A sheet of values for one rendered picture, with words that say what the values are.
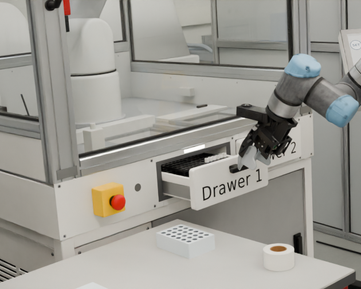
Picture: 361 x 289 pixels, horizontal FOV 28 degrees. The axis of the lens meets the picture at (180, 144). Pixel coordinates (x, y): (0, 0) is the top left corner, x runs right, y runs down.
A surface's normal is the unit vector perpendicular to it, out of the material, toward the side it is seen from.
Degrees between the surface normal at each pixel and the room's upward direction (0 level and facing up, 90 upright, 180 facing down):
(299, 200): 90
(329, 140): 90
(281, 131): 90
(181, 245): 90
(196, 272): 0
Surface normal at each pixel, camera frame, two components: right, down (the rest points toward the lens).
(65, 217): 0.68, 0.11
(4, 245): -0.73, 0.20
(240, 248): -0.07, -0.97
